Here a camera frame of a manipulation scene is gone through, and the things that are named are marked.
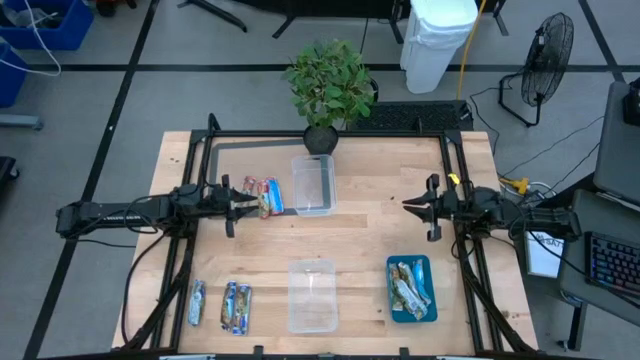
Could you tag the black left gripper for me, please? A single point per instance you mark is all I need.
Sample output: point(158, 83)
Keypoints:
point(217, 202)

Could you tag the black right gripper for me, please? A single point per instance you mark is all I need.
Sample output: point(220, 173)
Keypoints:
point(452, 207)

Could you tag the red and blue granola bar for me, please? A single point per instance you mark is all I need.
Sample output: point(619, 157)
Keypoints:
point(275, 196)

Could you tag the blue oatmeal raisin granola bar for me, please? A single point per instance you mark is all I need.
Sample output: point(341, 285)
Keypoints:
point(243, 310)
point(196, 302)
point(228, 305)

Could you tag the teal plastic bin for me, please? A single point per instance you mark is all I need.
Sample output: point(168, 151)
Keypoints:
point(432, 312)

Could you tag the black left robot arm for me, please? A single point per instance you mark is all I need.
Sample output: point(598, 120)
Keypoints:
point(100, 212)

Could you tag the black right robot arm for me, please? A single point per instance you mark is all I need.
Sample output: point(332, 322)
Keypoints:
point(525, 215)

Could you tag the clear plastic bin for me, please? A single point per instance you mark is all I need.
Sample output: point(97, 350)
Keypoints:
point(312, 185)
point(312, 297)

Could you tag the black perforated floor mat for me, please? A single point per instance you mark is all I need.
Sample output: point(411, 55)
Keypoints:
point(415, 116)

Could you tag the yellow plug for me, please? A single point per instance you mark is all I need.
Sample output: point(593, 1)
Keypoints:
point(520, 185)

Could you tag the black plant pot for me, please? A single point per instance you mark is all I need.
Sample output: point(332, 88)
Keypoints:
point(320, 140)

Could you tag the white paper sign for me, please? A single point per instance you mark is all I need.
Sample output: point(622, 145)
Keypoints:
point(545, 252)

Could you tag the green leafy plant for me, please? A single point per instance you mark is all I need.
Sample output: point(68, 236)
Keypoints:
point(330, 82)

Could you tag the white trash bin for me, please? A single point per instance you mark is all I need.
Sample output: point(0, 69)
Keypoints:
point(435, 45)

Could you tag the dark grey desk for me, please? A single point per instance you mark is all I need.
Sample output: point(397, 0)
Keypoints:
point(580, 285)

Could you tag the black stand legs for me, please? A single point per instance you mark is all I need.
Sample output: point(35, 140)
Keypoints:
point(220, 14)

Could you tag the black floor fan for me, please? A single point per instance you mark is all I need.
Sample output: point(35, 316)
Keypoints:
point(547, 55)

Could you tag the black keyboard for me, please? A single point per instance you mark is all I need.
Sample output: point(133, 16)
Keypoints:
point(612, 262)

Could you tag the light grey desk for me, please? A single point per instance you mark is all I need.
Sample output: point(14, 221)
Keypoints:
point(617, 150)

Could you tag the grey cart platform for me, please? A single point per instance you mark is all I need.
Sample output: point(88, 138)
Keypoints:
point(20, 122)

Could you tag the blue storage bin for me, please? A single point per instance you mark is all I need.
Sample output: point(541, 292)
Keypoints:
point(60, 30)
point(12, 75)

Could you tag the black aluminium frame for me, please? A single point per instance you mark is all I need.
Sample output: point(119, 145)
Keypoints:
point(350, 134)

